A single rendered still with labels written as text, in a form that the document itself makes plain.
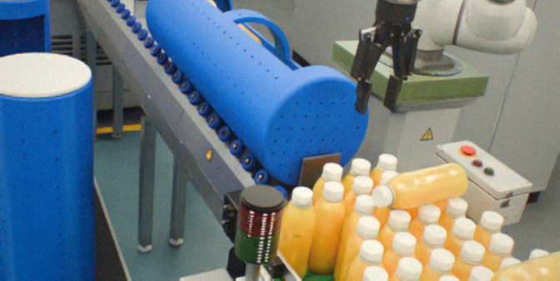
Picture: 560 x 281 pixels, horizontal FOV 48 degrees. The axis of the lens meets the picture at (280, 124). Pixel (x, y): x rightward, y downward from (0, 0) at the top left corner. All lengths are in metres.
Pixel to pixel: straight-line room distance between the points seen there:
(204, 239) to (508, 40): 1.57
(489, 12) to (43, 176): 1.31
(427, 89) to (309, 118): 0.63
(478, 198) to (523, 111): 1.84
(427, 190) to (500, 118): 1.95
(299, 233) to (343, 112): 0.35
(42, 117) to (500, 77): 2.09
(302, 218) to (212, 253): 1.59
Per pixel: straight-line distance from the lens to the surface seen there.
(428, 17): 1.99
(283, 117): 1.38
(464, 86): 2.05
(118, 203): 3.08
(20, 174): 1.81
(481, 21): 1.95
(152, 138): 2.48
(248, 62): 1.51
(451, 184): 1.27
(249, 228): 0.90
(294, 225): 1.23
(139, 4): 2.59
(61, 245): 1.95
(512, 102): 3.16
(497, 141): 3.22
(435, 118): 2.08
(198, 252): 2.80
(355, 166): 1.35
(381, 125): 2.05
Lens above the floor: 1.76
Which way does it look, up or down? 27 degrees down
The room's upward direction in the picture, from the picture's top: 8 degrees clockwise
